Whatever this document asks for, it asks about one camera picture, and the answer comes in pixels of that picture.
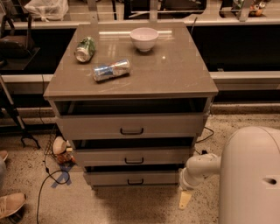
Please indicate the blue silver soda can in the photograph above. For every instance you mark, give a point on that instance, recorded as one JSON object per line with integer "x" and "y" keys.
{"x": 116, "y": 69}

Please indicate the grey drawer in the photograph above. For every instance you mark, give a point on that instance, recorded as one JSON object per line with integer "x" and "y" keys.
{"x": 132, "y": 156}
{"x": 82, "y": 127}
{"x": 132, "y": 178}

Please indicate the dark bag on shelf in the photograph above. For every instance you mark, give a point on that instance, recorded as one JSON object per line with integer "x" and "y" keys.
{"x": 16, "y": 46}

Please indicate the green crushed soda can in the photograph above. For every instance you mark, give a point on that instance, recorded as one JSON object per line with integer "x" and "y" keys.
{"x": 85, "y": 50}

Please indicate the wire basket with toys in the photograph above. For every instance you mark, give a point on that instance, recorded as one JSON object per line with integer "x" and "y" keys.
{"x": 59, "y": 149}

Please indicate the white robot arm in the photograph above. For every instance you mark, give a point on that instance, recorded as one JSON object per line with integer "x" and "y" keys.
{"x": 249, "y": 170}

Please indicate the grey middle drawer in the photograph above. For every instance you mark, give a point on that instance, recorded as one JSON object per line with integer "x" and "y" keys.
{"x": 132, "y": 156}

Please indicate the grey bottom drawer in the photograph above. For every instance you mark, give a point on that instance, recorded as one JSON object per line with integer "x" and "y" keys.
{"x": 132, "y": 178}

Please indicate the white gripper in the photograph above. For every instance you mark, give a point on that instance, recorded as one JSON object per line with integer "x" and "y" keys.
{"x": 185, "y": 183}

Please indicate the white bowl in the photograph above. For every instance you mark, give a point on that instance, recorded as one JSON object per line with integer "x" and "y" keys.
{"x": 144, "y": 38}

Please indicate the grey top drawer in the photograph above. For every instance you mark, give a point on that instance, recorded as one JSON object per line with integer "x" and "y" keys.
{"x": 82, "y": 127}

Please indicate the white plastic bag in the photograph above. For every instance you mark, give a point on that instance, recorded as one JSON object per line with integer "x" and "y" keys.
{"x": 47, "y": 10}

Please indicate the grey drawer cabinet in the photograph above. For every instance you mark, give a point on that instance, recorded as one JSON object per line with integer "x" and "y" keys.
{"x": 170, "y": 79}

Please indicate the tan sneaker shoe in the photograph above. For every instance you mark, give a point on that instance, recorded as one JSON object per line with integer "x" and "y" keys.
{"x": 10, "y": 204}

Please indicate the black tripod leg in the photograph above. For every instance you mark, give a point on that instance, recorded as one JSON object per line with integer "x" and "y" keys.
{"x": 9, "y": 106}

